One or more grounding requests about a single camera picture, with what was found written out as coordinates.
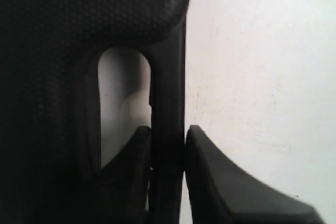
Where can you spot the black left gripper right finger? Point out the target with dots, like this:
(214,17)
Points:
(221,192)

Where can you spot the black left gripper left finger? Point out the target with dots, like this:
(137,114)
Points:
(118,194)

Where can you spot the black plastic tool case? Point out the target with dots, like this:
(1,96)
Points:
(50,108)

